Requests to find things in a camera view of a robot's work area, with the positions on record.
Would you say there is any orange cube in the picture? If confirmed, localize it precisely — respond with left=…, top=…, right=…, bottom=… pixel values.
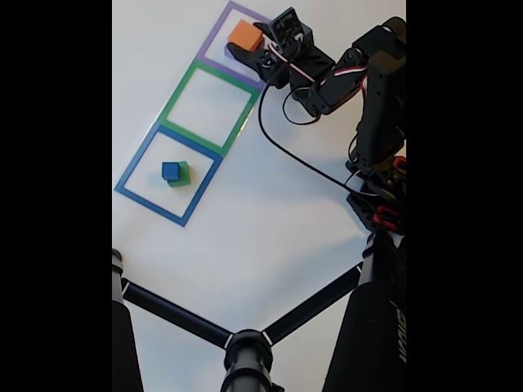
left=227, top=19, right=265, bottom=53

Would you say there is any green cube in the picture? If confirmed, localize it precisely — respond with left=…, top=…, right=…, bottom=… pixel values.
left=166, top=161, right=191, bottom=188

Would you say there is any red black table clamp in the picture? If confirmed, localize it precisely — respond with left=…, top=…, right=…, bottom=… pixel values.
left=373, top=206, right=405, bottom=230

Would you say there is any black tripod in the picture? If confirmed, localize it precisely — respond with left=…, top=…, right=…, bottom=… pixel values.
left=112, top=230, right=407, bottom=392

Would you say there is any red white servo cable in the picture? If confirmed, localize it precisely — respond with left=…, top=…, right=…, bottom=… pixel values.
left=263, top=36, right=369, bottom=99

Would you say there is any purple square frame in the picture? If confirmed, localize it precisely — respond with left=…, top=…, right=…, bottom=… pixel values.
left=195, top=0, right=279, bottom=91

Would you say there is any gripper camera board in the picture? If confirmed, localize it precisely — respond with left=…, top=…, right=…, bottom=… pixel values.
left=268, top=7, right=315, bottom=58

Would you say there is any green square frame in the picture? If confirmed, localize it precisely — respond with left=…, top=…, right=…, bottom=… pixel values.
left=157, top=58, right=262, bottom=158

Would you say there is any black camera cable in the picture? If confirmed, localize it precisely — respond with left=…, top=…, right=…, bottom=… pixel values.
left=257, top=83, right=369, bottom=194

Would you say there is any blue square frame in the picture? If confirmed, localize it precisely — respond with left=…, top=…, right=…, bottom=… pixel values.
left=114, top=123, right=225, bottom=228

